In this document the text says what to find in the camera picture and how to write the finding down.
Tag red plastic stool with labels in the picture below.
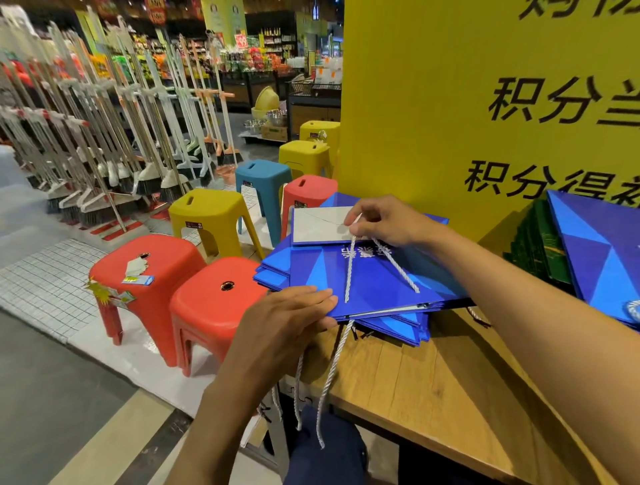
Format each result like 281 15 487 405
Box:
88 234 207 368

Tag dark display stand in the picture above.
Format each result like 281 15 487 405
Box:
286 81 343 142

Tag red plastic stool slot hole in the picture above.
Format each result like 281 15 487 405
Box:
280 174 339 242

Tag person's dark blue trouser leg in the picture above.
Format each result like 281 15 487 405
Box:
283 404 369 485

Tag white hanging rope handle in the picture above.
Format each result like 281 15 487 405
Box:
315 320 356 449
292 352 306 432

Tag white metal table frame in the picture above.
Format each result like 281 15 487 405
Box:
239 380 292 481

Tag red plastic stool round hole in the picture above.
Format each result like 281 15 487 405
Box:
168 257 269 378

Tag stack of green paper bags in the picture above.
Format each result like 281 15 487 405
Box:
502 198 577 294

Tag person's left hand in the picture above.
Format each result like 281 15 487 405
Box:
225 286 339 390

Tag row of brooms and dustpans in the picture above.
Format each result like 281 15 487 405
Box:
0 5 244 229

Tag large blue gift bag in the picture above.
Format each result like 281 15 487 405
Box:
546 189 640 329

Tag person's left forearm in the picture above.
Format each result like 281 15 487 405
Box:
165 370 281 485

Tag yellow plastic basin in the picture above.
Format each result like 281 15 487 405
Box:
254 85 281 113

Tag blue plastic stool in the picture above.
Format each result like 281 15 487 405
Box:
234 159 293 246

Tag grey envelope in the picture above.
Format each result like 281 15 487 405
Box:
291 206 359 246

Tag yellow plastic stool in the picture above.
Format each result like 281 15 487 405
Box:
278 140 331 180
298 120 342 152
168 188 265 261

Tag person's right forearm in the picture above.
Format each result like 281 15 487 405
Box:
430 220 640 485

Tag person's right hand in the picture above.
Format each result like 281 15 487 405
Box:
344 195 444 249

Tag green hanging banner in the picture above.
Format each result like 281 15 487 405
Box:
200 0 247 47

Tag stack of blue paper bags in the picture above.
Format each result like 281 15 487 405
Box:
252 192 451 347

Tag background shelves of goods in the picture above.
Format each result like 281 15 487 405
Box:
215 20 303 78

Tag yellow star sticker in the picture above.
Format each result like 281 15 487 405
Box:
84 279 137 307

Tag yellow sign board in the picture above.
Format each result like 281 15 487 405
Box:
337 0 640 243

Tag white rope bag handle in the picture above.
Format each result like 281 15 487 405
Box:
344 214 421 304

